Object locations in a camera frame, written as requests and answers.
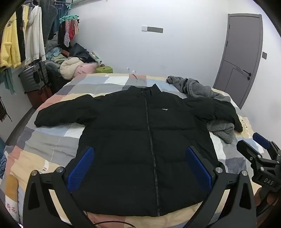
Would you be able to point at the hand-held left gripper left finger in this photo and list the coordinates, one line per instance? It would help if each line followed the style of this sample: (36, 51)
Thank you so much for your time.
(81, 168)

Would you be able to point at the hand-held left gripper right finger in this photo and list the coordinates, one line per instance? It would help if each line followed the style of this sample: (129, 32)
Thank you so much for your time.
(198, 168)

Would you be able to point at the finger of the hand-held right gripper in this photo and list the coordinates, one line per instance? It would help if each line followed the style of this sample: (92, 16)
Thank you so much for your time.
(261, 139)
(250, 153)

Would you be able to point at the black puffer jacket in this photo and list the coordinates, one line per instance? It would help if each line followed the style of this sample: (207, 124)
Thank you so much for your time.
(123, 131)

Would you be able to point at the pile of dark clothes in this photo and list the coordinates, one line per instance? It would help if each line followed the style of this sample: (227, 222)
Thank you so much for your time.
(78, 51)

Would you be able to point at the hanging small clothes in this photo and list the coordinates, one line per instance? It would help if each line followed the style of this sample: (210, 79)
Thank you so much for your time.
(68, 32)

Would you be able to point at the checkered pastel bedspread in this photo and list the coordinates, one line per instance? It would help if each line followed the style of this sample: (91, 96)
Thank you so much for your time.
(54, 140)

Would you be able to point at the grey fleece garment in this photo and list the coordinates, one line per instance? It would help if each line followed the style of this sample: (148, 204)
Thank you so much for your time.
(197, 89)

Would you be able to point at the dark red suitcase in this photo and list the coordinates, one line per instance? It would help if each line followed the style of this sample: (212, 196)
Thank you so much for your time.
(39, 98)

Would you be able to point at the grey door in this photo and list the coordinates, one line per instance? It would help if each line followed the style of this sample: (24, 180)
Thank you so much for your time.
(241, 54)

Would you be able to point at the pink pillow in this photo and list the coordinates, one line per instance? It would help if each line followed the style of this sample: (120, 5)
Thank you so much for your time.
(85, 69)

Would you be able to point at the cream fleece garment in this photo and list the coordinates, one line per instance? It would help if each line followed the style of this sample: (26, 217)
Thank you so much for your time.
(69, 68)

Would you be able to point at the dark grey suitcase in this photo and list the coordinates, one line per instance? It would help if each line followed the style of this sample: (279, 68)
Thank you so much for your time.
(30, 75)

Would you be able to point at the teal scarf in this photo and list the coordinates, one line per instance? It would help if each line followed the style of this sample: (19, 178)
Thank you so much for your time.
(7, 81)

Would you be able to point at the white hanging hoodie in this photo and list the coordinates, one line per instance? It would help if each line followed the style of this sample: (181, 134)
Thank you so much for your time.
(34, 39)

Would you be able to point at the yellow fleece robe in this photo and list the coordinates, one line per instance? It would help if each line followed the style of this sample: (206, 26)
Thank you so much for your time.
(8, 48)

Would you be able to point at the black hanging garment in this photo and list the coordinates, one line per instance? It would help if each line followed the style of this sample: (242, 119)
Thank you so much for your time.
(21, 39)

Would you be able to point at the green clip drying hanger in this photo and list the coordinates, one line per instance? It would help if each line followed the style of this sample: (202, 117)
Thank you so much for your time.
(69, 18)

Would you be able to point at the grey fuzzy hanging garment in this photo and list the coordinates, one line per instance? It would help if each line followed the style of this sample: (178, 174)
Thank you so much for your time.
(48, 19)

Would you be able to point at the grey wall switch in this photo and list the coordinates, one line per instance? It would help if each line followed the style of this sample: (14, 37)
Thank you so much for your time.
(264, 55)

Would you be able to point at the long wall switch panel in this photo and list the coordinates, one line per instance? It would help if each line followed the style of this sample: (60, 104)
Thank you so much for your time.
(152, 29)

